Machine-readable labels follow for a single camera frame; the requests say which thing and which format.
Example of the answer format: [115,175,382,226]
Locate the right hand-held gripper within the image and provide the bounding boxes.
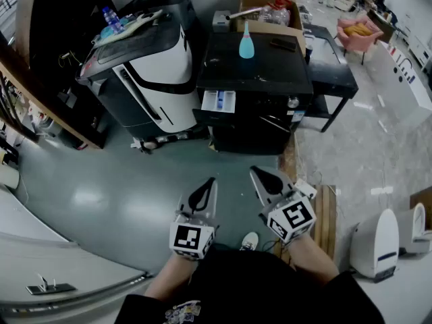
[250,165,318,244]

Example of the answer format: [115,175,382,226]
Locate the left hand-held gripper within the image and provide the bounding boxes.
[168,177,219,261]

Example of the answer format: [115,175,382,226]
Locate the white detergent drawer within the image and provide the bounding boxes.
[200,90,237,113]

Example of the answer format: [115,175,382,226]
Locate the person's left forearm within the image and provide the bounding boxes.
[144,252,200,300]

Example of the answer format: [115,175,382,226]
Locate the person's right forearm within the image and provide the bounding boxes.
[286,234,340,287]

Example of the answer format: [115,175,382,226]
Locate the white power strip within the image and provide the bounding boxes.
[293,179,319,199]

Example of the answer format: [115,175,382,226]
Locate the person's white right shoe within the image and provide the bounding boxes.
[239,232,260,251]

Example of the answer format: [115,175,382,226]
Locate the person's black clothing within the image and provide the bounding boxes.
[114,244,386,324]

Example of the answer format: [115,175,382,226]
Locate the rounded white appliance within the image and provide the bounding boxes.
[349,209,400,280]

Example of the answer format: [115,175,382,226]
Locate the black washing machine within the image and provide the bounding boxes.
[192,31,315,157]

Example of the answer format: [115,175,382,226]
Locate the black side table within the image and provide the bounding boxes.
[301,24,360,133]

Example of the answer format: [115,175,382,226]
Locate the large white and black machine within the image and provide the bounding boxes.
[74,0,204,149]

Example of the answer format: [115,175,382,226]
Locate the black phone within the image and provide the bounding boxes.
[269,37,298,52]

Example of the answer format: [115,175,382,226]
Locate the light blue bottle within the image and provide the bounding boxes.
[238,20,256,59]

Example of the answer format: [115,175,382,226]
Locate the white toilet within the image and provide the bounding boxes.
[396,202,432,257]

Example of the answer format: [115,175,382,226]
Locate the brown wooden crate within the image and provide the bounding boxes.
[409,186,432,212]

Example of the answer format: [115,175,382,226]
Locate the long white cabinet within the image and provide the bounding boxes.
[366,40,432,122]

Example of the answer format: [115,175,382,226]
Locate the pink armchair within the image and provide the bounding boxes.
[336,14,385,65]

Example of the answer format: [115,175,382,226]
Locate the small grey box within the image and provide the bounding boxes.
[212,10,232,34]

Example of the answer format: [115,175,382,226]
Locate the crumpled clear plastic bottles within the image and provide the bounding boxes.
[259,0,292,27]

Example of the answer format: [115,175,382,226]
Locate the metal tube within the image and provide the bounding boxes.
[225,6,268,22]

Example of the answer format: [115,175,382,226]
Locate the wooden shelf unit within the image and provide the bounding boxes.
[0,0,109,150]

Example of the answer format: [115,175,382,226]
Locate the white round container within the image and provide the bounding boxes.
[0,166,21,190]

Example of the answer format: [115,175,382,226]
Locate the white cloth gloves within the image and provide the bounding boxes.
[91,9,163,49]

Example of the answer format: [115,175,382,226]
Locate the clear plastic water bottle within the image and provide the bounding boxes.
[102,7,124,35]

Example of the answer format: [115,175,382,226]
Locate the metal bracket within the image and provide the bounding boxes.
[26,273,77,296]

